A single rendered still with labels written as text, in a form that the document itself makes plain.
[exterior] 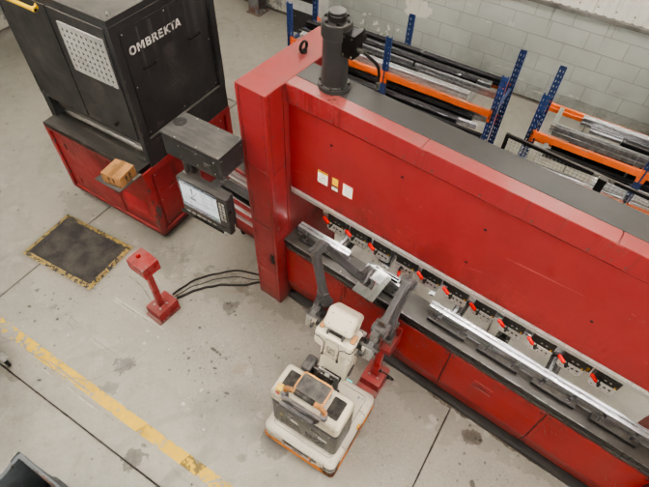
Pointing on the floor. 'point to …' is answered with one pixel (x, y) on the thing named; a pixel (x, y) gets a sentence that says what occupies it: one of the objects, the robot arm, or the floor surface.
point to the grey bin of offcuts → (27, 474)
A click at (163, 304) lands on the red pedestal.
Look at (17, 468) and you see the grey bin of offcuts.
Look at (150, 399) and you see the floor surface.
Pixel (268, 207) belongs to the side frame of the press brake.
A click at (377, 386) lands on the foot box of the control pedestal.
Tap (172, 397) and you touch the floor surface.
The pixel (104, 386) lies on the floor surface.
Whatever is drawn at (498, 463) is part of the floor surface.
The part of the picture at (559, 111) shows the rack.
